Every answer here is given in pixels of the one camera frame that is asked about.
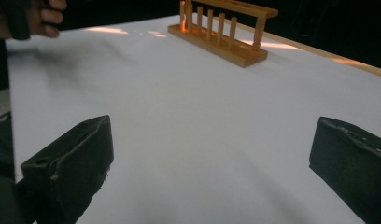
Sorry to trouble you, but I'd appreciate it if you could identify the wooden test tube rack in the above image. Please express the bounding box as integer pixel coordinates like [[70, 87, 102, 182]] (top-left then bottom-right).
[[167, 0, 279, 69]]

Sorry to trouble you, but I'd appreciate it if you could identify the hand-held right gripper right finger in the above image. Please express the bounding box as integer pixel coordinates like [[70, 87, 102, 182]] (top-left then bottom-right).
[[309, 116, 381, 224]]

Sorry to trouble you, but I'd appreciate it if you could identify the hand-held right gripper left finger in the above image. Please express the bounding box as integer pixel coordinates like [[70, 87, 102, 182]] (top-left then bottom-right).
[[15, 115, 115, 224]]

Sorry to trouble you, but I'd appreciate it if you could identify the white paper sheet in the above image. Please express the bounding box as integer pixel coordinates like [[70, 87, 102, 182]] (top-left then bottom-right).
[[5, 13, 381, 224]]

